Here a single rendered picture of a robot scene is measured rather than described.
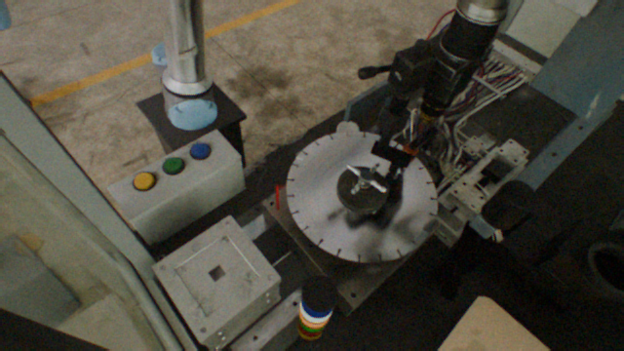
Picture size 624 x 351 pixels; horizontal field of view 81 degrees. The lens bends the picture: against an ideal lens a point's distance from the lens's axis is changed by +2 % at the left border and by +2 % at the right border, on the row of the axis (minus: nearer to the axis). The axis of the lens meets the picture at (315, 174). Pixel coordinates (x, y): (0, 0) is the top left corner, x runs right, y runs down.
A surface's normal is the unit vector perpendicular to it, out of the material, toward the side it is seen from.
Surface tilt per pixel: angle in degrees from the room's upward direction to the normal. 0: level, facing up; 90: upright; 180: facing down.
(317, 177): 0
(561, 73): 90
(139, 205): 0
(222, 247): 0
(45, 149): 90
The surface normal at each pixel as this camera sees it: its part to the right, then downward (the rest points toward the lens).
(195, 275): 0.07, -0.55
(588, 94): -0.75, 0.52
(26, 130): 0.65, 0.65
